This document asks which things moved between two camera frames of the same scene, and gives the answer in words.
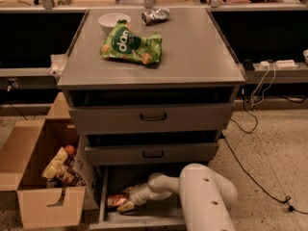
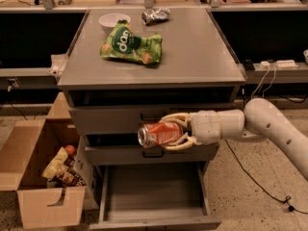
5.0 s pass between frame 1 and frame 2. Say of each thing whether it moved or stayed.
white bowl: stayed
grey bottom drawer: stayed
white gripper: moved
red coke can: moved
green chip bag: stayed
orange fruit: stayed
